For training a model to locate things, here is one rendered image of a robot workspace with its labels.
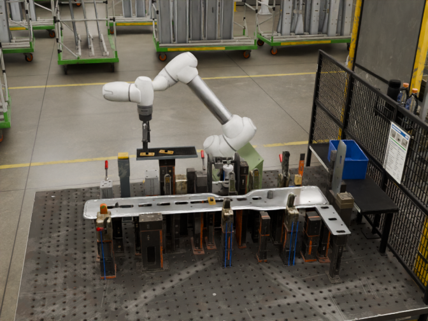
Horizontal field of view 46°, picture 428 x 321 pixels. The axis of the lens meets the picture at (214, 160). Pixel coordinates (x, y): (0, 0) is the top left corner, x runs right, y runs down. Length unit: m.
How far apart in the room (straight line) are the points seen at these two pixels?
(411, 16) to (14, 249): 3.89
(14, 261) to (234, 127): 2.04
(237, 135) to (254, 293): 1.19
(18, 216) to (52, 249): 1.79
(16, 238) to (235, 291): 2.36
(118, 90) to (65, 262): 1.01
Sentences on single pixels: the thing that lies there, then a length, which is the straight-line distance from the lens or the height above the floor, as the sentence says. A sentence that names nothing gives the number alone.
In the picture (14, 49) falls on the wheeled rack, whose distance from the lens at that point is 9.69.
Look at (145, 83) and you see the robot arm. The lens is 2.83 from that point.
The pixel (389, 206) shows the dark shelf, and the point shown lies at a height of 1.03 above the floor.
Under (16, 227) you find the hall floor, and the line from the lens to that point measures 4.70.
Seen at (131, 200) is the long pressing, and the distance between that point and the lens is 2.87.
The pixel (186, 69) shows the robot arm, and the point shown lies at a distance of 3.33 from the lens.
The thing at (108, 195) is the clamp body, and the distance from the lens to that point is 2.94.
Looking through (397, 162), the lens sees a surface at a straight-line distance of 2.94.
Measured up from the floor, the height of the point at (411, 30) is 1.59.
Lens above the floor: 2.46
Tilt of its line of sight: 26 degrees down
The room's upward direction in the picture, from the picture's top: 1 degrees clockwise
